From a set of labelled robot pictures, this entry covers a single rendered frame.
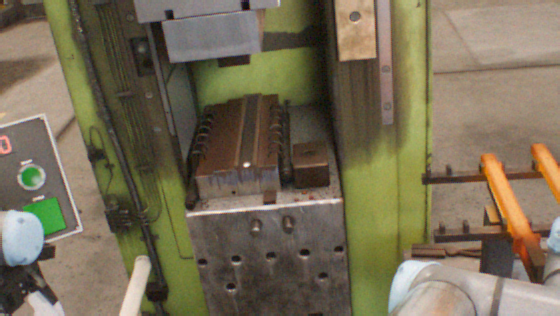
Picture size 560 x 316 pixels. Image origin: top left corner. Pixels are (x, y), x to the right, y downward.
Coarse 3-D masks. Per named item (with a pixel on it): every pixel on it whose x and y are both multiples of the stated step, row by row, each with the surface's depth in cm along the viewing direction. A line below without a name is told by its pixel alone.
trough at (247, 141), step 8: (256, 96) 171; (248, 104) 170; (256, 104) 169; (248, 112) 165; (256, 112) 164; (248, 120) 160; (248, 128) 156; (248, 136) 152; (248, 144) 148; (240, 152) 143; (248, 152) 144; (240, 160) 141; (248, 160) 141; (240, 168) 138; (248, 168) 137
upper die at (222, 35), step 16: (208, 16) 118; (224, 16) 118; (240, 16) 118; (256, 16) 119; (176, 32) 120; (192, 32) 120; (208, 32) 120; (224, 32) 120; (240, 32) 120; (256, 32) 120; (176, 48) 122; (192, 48) 122; (208, 48) 122; (224, 48) 122; (240, 48) 122; (256, 48) 122
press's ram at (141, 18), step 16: (144, 0) 117; (160, 0) 117; (176, 0) 117; (192, 0) 117; (208, 0) 117; (224, 0) 117; (240, 0) 117; (256, 0) 117; (272, 0) 117; (144, 16) 118; (160, 16) 118; (176, 16) 118; (192, 16) 118
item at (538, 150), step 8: (536, 144) 131; (544, 144) 130; (536, 152) 128; (544, 152) 127; (544, 160) 124; (552, 160) 124; (544, 168) 122; (552, 168) 121; (544, 176) 122; (552, 176) 119; (552, 184) 117
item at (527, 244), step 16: (496, 160) 127; (496, 176) 121; (496, 192) 118; (512, 192) 116; (512, 208) 111; (512, 224) 107; (528, 224) 106; (528, 240) 101; (528, 256) 100; (544, 256) 96; (528, 272) 99
